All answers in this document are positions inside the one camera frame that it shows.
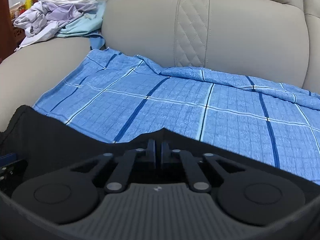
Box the black pants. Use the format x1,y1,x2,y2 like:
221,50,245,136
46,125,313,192
1,106,319,239

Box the blue checkered blanket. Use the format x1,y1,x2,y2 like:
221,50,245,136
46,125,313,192
33,48,319,183

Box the beige leather sofa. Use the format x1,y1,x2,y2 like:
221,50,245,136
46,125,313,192
1,0,319,133

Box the white lilac clothes pile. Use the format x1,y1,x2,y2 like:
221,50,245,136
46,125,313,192
14,0,98,50

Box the wooden shelf with items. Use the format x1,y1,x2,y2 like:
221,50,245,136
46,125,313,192
1,0,45,61

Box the light blue garment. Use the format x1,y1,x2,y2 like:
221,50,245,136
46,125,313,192
55,2,106,38

